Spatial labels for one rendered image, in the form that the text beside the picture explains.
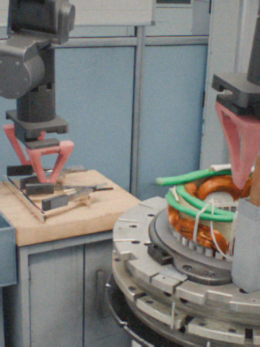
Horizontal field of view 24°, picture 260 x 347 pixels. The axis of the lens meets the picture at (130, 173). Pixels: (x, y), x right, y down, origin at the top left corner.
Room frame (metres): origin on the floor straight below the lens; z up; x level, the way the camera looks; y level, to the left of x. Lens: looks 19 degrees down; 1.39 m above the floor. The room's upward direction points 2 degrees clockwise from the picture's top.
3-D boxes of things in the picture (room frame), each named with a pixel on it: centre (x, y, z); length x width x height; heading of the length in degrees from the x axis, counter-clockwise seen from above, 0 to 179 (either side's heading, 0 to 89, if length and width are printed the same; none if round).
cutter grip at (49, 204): (0.76, 0.10, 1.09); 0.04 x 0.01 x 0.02; 134
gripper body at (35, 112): (0.87, 0.14, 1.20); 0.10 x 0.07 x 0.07; 29
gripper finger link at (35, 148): (0.85, 0.13, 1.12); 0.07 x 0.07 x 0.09; 29
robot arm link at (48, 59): (0.86, 0.14, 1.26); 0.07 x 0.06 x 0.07; 169
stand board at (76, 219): (0.85, 0.10, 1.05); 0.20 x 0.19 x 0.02; 119
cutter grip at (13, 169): (0.89, 0.17, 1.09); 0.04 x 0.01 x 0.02; 104
